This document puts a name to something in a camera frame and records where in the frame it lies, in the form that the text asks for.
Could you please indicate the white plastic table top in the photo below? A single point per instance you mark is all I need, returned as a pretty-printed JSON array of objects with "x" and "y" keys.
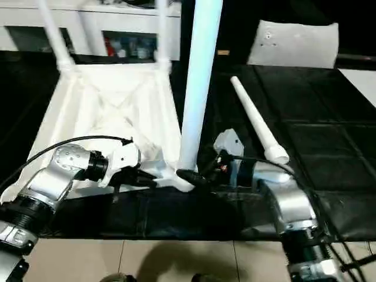
[{"x": 88, "y": 117}]

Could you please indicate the white plastic table leg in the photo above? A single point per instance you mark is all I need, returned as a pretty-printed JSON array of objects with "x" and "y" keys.
[
  {"x": 199, "y": 73},
  {"x": 258, "y": 117},
  {"x": 164, "y": 35},
  {"x": 55, "y": 35}
]

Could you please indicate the dark left robot foot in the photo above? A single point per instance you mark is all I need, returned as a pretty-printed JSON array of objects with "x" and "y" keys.
[{"x": 117, "y": 277}]

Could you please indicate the dark robot foot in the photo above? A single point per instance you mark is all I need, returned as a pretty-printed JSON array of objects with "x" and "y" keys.
[
  {"x": 117, "y": 277},
  {"x": 207, "y": 277}
]

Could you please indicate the dark right robot foot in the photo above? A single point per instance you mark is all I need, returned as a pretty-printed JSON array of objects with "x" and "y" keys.
[{"x": 207, "y": 277}]

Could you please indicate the black padded mat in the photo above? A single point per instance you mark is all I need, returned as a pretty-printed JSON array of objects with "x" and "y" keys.
[{"x": 323, "y": 132}]

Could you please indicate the red bottle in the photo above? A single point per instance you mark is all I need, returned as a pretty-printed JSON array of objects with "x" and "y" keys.
[{"x": 110, "y": 48}]

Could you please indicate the white curved plastic panel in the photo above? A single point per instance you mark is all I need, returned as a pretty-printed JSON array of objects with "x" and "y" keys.
[{"x": 293, "y": 44}]

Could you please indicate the white glass-door cabinet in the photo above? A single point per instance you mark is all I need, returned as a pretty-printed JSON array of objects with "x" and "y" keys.
[{"x": 88, "y": 29}]

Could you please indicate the white flat board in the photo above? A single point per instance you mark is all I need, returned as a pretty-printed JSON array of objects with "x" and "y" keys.
[{"x": 359, "y": 85}]

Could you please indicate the black metal rod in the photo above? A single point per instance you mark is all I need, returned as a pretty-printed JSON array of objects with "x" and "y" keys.
[{"x": 359, "y": 263}]

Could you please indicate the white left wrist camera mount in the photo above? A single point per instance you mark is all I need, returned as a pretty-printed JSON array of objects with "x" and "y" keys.
[{"x": 123, "y": 157}]

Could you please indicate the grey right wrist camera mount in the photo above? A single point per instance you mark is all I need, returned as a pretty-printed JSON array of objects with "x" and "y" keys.
[{"x": 230, "y": 144}]

